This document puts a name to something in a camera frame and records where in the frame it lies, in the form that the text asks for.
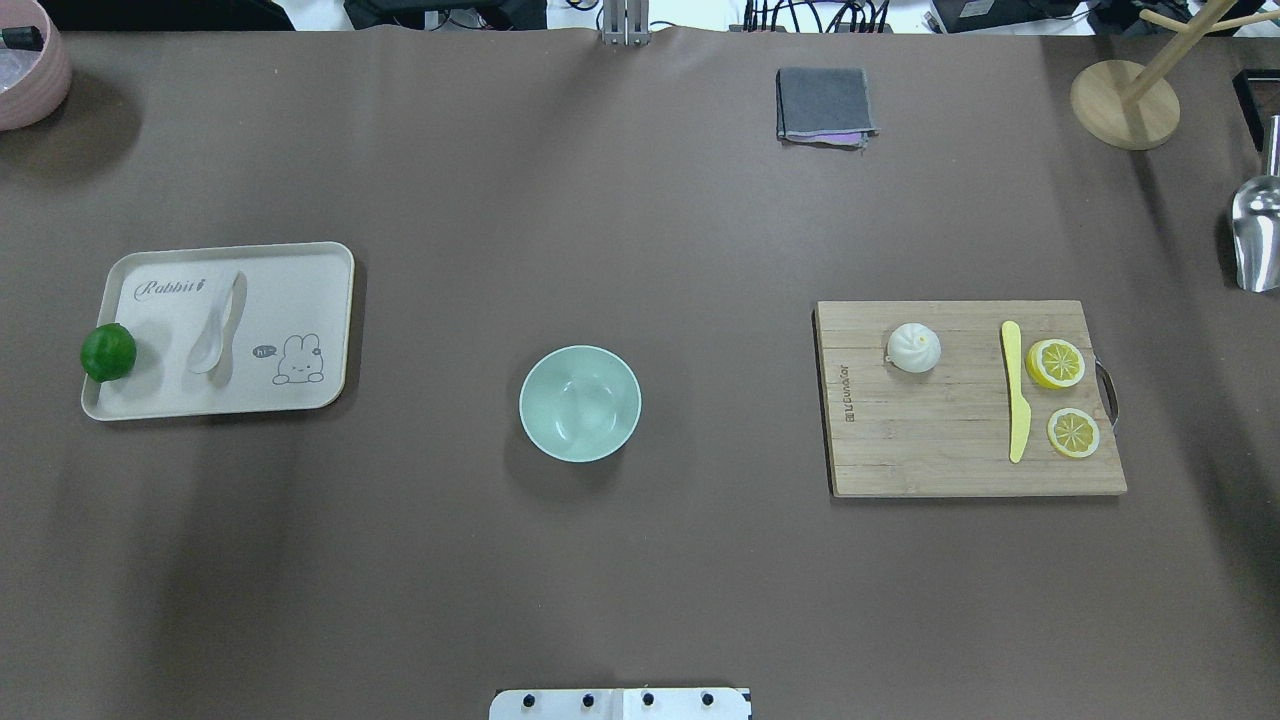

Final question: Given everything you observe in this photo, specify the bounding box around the white steamed bun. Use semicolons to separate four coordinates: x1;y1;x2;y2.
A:
884;322;942;374

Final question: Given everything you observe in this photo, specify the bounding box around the white ceramic spoon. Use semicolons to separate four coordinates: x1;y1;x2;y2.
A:
186;269;243;374

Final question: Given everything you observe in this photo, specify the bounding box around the light green bowl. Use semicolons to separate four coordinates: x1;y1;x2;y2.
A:
518;345;643;462

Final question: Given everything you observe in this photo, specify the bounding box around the pink bowl with ice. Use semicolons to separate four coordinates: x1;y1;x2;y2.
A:
1;1;72;131

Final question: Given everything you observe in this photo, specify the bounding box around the metal tube in bowl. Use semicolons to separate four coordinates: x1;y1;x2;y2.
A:
1;26;45;53

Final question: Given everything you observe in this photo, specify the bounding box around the bamboo cutting board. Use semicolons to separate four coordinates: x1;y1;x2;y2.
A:
815;300;1126;498

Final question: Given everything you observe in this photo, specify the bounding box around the folded grey cloth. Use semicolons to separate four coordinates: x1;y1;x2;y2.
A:
774;67;881;149

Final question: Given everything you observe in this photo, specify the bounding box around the beige rabbit tray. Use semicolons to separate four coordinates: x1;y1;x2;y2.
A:
81;242;355;421

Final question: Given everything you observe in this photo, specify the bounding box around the yellow plastic knife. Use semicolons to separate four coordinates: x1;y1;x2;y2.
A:
1000;320;1030;464

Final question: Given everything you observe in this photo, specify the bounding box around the upper lemon half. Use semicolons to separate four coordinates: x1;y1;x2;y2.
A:
1025;338;1085;389

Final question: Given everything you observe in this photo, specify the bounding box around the lower lemon slice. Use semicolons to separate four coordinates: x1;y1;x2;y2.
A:
1046;407;1101;459

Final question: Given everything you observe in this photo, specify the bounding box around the green lime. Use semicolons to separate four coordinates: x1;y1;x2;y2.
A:
79;323;138;383

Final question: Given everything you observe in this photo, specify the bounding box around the wooden mug tree stand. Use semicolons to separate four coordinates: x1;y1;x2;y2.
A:
1070;1;1279;151

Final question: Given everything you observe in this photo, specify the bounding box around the metal scoop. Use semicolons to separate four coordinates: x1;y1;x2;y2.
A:
1231;115;1279;293

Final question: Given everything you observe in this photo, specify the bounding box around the black tray with glasses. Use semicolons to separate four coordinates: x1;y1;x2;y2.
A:
1231;68;1279;152

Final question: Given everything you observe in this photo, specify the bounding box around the aluminium frame post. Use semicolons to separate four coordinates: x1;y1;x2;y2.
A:
600;0;652;47

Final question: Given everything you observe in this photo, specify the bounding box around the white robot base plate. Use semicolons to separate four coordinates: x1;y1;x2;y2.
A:
488;687;753;719

